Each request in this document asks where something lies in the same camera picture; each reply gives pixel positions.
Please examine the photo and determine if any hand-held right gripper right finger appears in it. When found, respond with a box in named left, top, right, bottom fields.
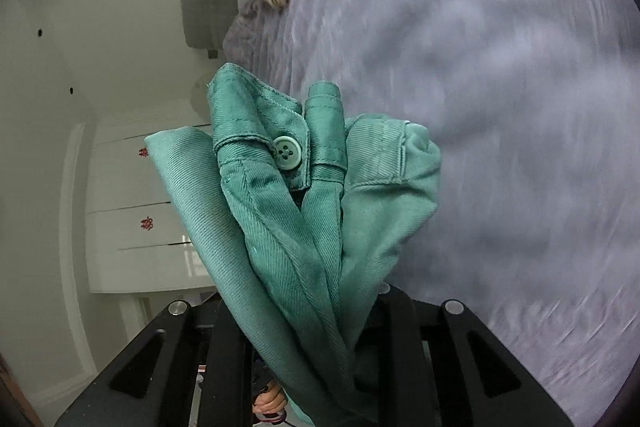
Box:
left=356, top=282, right=575, bottom=427

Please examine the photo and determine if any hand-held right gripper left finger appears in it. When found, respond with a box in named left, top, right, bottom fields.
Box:
left=55, top=294, right=256, bottom=427

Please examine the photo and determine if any green button-up shirt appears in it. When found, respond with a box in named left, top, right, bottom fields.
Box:
left=144, top=63, right=443, bottom=427

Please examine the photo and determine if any white wardrobe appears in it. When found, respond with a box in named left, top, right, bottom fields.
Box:
left=87, top=117, right=222, bottom=295

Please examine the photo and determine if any grey quilted bedspread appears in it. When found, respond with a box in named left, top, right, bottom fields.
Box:
left=222, top=0, right=640, bottom=427

